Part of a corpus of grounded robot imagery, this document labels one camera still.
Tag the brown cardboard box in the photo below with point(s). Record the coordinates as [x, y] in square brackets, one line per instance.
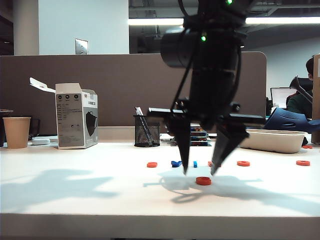
[316, 100]

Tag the black and white pen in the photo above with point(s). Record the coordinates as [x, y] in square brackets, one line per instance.
[138, 111]

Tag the dark drinking glass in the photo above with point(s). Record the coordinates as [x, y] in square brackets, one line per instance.
[35, 127]

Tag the light blue letter l magnet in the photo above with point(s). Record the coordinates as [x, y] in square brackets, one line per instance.
[195, 164]

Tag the long ceiling light strip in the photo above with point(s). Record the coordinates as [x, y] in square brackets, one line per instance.
[155, 21]

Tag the orange letter o magnet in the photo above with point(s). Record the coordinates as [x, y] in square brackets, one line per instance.
[300, 163]
[240, 164]

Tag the orange letter c magnet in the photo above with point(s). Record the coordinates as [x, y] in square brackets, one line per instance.
[308, 147]
[200, 182]

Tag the brown paper cup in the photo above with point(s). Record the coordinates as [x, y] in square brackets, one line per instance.
[16, 132]

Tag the black mesh pen holder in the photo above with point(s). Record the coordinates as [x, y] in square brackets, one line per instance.
[153, 130]

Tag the orange rounded letter magnet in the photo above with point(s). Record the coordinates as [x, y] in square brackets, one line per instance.
[150, 165]

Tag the metal wall switch plate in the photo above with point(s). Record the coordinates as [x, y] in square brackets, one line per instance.
[81, 46]

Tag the navy blue rubber slipper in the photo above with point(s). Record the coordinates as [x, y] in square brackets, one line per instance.
[282, 117]

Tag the beige pulp fibre tray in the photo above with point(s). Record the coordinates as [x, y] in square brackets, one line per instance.
[275, 142]

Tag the dark blue letter y magnet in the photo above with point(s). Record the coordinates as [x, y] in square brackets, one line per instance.
[175, 164]

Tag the brown desk partition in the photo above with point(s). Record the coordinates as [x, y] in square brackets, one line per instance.
[125, 82]

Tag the small white plastic case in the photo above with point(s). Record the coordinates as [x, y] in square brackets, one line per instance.
[40, 141]

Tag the person in green sweater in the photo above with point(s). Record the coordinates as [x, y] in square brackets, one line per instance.
[293, 105]

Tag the beige partition base rail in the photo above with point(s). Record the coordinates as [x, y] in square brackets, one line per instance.
[115, 133]

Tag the orange letter u magnet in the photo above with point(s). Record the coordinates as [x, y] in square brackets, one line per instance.
[210, 164]

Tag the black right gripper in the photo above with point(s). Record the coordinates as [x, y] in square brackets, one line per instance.
[212, 100]

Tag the computer monitor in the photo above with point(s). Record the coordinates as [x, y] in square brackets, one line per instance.
[280, 97]

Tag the white face mask box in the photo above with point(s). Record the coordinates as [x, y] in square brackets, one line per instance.
[72, 120]

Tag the flat magnet letter pack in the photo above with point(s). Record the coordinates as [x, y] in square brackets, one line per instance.
[198, 144]
[198, 139]
[198, 134]
[196, 130]

